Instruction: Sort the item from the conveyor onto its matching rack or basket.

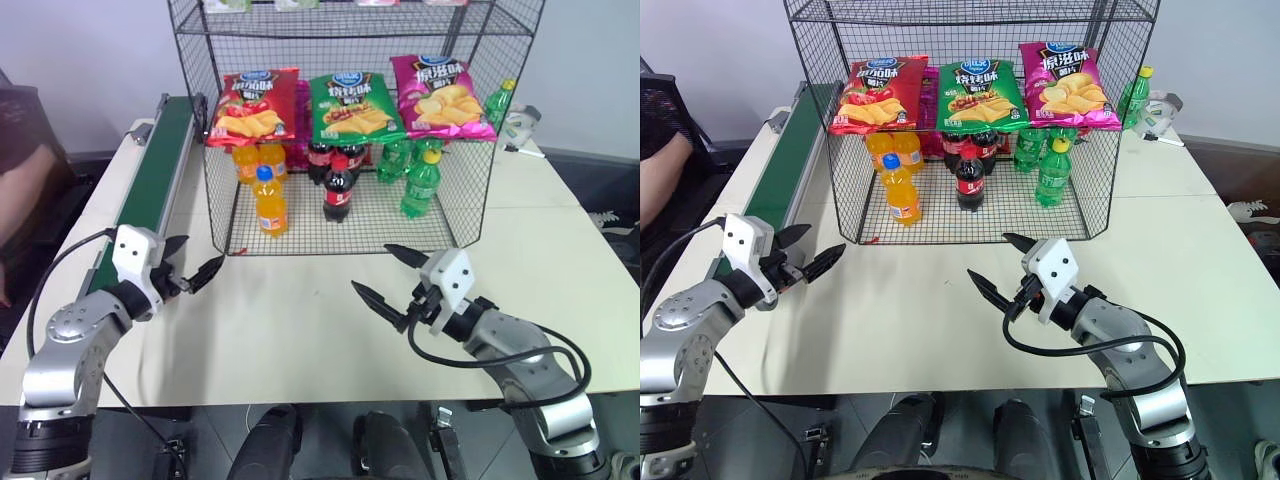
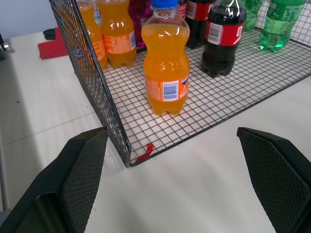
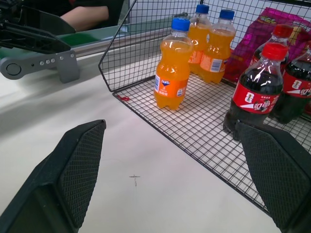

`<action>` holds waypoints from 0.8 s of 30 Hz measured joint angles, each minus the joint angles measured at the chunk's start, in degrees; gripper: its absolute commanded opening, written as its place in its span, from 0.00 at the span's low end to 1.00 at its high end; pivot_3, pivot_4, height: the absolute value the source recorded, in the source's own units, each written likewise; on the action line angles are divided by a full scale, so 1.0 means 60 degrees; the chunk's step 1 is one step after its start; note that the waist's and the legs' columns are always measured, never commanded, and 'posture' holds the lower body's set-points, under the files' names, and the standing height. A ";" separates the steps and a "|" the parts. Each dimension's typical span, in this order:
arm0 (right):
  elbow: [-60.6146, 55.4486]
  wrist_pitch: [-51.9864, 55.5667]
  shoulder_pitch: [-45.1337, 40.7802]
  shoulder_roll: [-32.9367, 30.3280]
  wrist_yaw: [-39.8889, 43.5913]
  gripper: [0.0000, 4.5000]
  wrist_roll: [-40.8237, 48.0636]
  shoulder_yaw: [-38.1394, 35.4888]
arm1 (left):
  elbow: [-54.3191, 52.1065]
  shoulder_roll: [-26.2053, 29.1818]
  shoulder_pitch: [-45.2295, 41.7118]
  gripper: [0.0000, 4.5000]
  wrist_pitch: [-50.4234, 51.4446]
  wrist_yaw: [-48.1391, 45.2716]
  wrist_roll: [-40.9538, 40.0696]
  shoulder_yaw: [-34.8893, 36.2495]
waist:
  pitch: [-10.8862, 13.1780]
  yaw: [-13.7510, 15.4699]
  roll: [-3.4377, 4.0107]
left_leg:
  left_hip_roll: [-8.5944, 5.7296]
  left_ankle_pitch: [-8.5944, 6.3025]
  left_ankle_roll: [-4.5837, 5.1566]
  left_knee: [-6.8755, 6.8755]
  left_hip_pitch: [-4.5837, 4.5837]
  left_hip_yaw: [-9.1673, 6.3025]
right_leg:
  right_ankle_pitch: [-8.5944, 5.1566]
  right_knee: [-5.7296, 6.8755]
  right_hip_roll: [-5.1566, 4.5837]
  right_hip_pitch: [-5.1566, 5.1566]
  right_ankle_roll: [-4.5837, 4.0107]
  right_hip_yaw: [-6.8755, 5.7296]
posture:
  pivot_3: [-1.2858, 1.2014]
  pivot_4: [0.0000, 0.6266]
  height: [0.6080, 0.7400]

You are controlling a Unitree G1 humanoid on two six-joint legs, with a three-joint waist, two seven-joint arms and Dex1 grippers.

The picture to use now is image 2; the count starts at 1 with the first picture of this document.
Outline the dark cola bottle red label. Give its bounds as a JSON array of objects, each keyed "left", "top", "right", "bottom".
[
  {"left": 200, "top": 0, "right": 247, "bottom": 78},
  {"left": 179, "top": 0, "right": 216, "bottom": 50}
]

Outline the orange soda bottle blue cap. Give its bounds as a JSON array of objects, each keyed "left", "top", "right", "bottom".
[{"left": 141, "top": 0, "right": 190, "bottom": 116}]

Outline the red cloth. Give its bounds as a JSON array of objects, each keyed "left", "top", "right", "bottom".
[{"left": 37, "top": 27, "right": 69, "bottom": 60}]

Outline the purple soda bottle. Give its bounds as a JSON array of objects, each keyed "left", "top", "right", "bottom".
[{"left": 128, "top": 0, "right": 153, "bottom": 50}]

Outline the red zip tie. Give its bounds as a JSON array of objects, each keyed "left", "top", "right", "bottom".
[{"left": 135, "top": 143, "right": 156, "bottom": 164}]

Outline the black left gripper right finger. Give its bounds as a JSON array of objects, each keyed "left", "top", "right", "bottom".
[{"left": 236, "top": 127, "right": 311, "bottom": 233}]

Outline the black ring object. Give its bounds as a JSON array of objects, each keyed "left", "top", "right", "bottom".
[{"left": 43, "top": 28, "right": 57, "bottom": 41}]

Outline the black wire mesh basket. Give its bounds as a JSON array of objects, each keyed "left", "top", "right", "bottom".
[{"left": 48, "top": 0, "right": 311, "bottom": 168}]

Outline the green soda bottle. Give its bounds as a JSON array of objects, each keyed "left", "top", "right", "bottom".
[
  {"left": 242, "top": 0, "right": 265, "bottom": 32},
  {"left": 259, "top": 0, "right": 307, "bottom": 53}
]

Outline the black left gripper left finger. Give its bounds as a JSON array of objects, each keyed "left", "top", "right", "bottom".
[{"left": 0, "top": 126, "right": 109, "bottom": 233}]

